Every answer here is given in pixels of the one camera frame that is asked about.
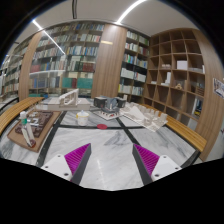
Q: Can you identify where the left wooden bench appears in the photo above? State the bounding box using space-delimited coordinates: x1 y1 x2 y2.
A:
0 97 43 136

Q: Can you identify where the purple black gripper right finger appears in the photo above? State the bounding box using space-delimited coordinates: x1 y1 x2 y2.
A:
132 144 181 185

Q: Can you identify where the brown architectural model board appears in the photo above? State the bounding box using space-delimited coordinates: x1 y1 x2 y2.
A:
7 110 61 152

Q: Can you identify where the dark grey building model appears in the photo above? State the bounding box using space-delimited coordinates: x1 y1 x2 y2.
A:
93 96 126 120

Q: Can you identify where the middle bookshelf with books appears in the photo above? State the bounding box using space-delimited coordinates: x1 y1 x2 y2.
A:
118 30 150 102

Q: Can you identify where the white terrain architectural model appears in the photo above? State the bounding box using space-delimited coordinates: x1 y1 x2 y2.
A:
121 102 167 132

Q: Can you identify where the wooden bench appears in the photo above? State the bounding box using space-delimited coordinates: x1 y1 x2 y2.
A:
0 97 43 136
139 103 208 153

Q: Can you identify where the large bookshelf with books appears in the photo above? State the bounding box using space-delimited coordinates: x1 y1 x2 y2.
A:
19 21 105 100

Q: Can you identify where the white building model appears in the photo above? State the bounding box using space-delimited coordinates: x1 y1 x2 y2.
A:
37 89 90 111

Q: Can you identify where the poster on right wall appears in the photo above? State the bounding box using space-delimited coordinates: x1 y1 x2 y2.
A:
213 78 224 99

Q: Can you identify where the right wooden bench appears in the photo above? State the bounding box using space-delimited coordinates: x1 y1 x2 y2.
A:
139 103 208 153

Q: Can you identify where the red round marker disc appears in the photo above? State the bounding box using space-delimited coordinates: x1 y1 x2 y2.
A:
97 124 108 130

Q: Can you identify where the white cup with yellow rim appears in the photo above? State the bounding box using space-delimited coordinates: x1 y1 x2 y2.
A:
76 111 89 126

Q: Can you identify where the wooden cubby shelf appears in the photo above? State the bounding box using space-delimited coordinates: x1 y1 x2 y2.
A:
143 28 207 122

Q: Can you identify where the clear plastic water bottle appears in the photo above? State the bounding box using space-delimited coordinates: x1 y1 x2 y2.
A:
20 111 36 148

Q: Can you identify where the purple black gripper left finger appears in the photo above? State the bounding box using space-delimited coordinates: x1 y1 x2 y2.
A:
42 143 91 185

